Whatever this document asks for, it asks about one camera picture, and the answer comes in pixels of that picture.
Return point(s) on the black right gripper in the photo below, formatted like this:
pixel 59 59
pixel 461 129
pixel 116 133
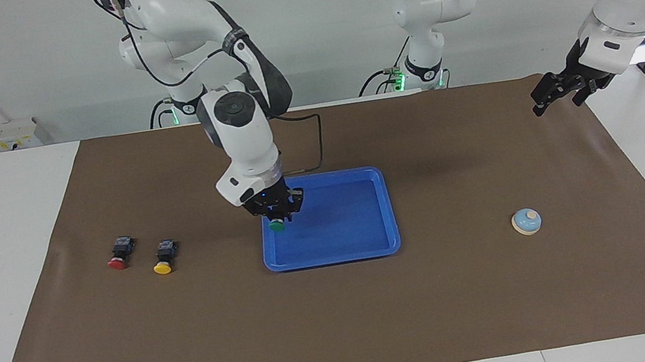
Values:
pixel 271 201

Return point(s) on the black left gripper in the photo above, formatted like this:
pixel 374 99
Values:
pixel 571 83

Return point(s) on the green push button switch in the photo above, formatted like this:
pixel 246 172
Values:
pixel 277 226

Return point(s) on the blue service bell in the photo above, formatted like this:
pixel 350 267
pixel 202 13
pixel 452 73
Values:
pixel 525 225

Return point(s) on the yellow push button switch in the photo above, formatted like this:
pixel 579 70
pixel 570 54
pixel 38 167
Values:
pixel 163 267

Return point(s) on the red push button switch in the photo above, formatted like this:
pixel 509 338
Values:
pixel 122 248

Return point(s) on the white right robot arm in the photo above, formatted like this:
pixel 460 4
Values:
pixel 248 147

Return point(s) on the blue plastic tray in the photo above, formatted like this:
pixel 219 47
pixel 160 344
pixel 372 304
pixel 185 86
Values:
pixel 342 229

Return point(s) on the brown table mat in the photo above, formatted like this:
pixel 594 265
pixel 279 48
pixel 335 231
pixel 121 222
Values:
pixel 341 317

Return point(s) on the white wall socket box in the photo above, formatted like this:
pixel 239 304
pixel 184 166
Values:
pixel 6 134

